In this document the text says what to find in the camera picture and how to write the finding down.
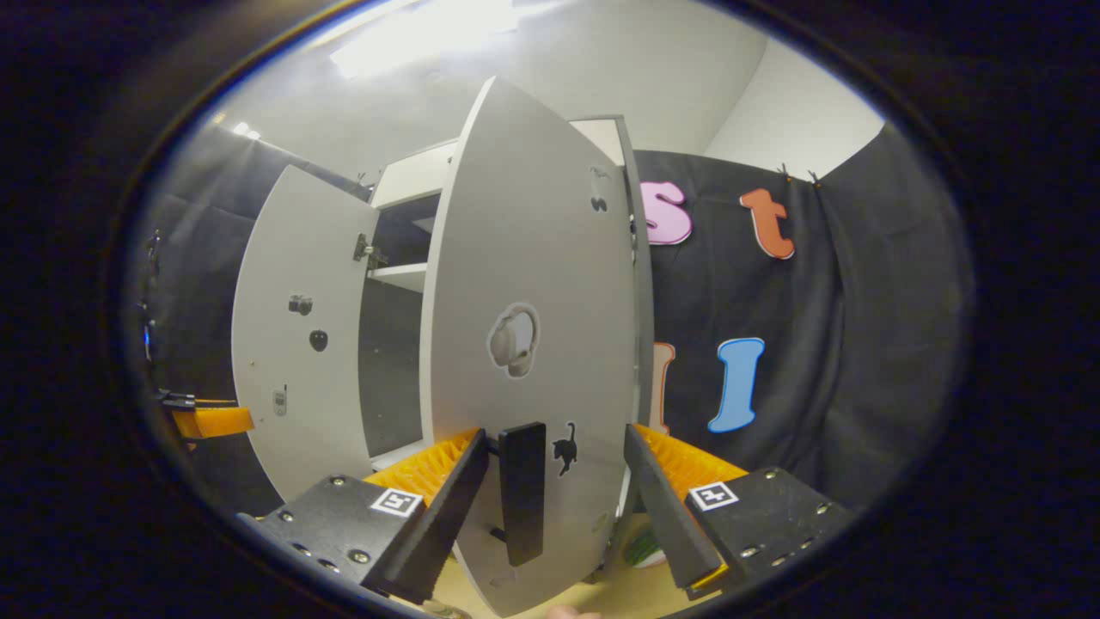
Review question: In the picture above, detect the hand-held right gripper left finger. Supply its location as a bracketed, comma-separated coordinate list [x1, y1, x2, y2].
[236, 427, 491, 605]

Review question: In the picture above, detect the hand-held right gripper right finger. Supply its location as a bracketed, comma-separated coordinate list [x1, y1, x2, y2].
[625, 423, 856, 601]

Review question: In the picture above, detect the black door handle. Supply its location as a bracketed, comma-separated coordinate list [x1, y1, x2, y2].
[487, 421, 549, 568]

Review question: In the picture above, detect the white and grey cabinet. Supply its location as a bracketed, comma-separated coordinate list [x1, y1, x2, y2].
[355, 116, 658, 594]

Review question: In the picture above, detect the white cabinet door camera sticker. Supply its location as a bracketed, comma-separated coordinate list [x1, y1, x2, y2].
[232, 165, 381, 504]

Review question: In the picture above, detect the white cabinet door cat sticker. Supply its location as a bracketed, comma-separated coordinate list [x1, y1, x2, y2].
[419, 76, 642, 618]

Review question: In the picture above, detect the white cabinet shelf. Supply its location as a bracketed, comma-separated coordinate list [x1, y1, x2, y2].
[367, 262, 429, 294]
[370, 439, 427, 472]

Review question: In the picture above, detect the black backdrop cloth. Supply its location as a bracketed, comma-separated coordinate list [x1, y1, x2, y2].
[127, 125, 976, 518]

